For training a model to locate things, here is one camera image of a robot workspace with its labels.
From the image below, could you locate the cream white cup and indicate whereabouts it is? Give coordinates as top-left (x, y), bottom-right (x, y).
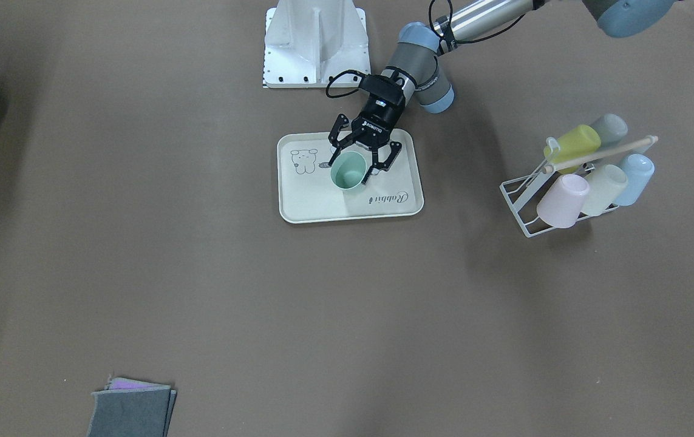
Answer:
top-left (580, 165), bottom-right (629, 216)

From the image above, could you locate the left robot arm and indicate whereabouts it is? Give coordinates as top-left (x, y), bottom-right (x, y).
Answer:
top-left (320, 1), bottom-right (544, 185)

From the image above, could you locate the yellow cup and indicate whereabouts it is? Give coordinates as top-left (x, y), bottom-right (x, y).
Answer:
top-left (543, 124), bottom-right (602, 163)

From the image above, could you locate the purple cloth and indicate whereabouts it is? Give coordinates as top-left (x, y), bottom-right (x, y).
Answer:
top-left (105, 377), bottom-right (172, 391)

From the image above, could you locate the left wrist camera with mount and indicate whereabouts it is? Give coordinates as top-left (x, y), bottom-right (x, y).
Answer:
top-left (358, 74), bottom-right (407, 110)

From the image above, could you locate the light blue cup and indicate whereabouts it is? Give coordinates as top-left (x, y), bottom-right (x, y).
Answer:
top-left (613, 153), bottom-right (655, 206)

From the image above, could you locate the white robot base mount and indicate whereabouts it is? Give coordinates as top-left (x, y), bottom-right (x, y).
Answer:
top-left (263, 1), bottom-right (371, 89)

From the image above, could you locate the white wire cup rack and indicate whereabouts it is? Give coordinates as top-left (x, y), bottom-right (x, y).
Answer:
top-left (499, 135), bottom-right (659, 238)

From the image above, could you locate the pink cup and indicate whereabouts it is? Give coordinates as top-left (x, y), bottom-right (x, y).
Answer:
top-left (536, 174), bottom-right (590, 228)

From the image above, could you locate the grey cup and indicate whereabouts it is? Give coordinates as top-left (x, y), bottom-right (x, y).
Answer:
top-left (589, 113), bottom-right (629, 149)

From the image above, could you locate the green cup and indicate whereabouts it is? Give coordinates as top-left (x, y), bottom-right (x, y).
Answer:
top-left (330, 151), bottom-right (368, 193)

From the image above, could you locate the cream rabbit print tray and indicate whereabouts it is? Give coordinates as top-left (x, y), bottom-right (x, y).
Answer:
top-left (276, 128), bottom-right (424, 223)

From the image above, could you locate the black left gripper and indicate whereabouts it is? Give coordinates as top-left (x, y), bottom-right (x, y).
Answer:
top-left (327, 91), bottom-right (407, 185)

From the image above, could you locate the grey folded cloth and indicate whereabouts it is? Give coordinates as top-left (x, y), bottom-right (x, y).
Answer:
top-left (86, 385), bottom-right (177, 436)

